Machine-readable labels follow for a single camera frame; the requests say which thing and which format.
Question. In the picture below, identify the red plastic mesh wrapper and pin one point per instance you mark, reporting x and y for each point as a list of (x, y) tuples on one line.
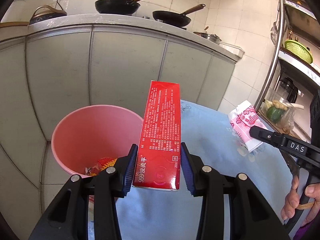
[(105, 163)]

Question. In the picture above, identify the pink and white paper packet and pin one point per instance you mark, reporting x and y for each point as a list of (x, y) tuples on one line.
[(243, 122)]

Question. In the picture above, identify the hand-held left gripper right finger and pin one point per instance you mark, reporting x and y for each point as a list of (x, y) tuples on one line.
[(186, 170)]

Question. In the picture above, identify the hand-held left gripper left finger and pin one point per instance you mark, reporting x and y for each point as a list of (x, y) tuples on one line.
[(130, 170)]

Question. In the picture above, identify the white radish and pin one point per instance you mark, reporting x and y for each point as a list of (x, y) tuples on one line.
[(296, 105)]

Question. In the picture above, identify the metal shelf rack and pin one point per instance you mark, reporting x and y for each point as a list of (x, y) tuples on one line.
[(276, 55)]

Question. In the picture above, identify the light blue printed cloth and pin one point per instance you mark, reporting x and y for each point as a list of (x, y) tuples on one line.
[(212, 140)]

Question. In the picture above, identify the black frying pan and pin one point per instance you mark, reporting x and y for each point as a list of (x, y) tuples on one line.
[(172, 17)]

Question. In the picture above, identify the white plastic tray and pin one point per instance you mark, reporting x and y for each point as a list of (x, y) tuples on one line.
[(232, 50)]

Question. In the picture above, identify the ginger root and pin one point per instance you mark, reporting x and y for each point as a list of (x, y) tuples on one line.
[(279, 105)]

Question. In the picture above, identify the person's right hand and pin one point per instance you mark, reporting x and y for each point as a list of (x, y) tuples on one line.
[(290, 202)]

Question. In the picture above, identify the black blender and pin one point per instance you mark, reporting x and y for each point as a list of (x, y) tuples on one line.
[(287, 88)]

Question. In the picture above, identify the pink plastic bucket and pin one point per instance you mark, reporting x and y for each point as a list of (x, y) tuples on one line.
[(87, 135)]

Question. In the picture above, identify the steel pot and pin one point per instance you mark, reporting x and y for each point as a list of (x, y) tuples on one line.
[(208, 37)]

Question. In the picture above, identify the clear plastic container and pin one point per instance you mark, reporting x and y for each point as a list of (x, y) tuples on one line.
[(287, 120)]

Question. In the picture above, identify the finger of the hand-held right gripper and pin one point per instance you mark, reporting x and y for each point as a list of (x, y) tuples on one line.
[(265, 135)]

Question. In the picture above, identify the grey kitchen counter cabinet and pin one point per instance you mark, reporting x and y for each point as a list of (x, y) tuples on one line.
[(125, 62)]

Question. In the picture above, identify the green plastic basket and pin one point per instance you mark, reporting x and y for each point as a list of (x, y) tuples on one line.
[(298, 51)]

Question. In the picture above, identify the green pepper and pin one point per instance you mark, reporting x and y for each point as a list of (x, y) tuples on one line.
[(273, 113)]

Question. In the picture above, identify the long red cardboard box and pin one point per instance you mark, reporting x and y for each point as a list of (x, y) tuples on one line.
[(160, 120)]

